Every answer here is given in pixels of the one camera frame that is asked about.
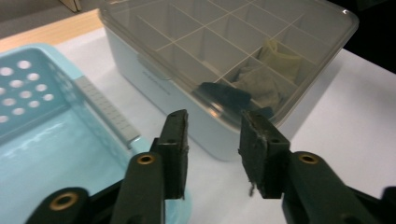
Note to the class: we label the grey sock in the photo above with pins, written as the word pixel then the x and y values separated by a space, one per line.
pixel 261 85

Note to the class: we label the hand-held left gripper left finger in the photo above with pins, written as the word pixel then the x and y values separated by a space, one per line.
pixel 174 149

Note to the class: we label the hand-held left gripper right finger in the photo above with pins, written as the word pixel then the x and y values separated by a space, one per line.
pixel 264 155

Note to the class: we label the white divided storage box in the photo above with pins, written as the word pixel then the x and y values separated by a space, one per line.
pixel 193 124

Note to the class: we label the pale yellow sock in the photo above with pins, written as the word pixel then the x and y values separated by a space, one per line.
pixel 271 48
pixel 286 67

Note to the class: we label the black curtain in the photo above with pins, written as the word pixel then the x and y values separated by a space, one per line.
pixel 370 31

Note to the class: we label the light blue plastic basket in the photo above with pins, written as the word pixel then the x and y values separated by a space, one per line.
pixel 46 155

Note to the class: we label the translucent box lid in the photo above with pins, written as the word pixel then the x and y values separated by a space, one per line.
pixel 202 18

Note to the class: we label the black sock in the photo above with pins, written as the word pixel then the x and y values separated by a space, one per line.
pixel 267 112
pixel 224 95

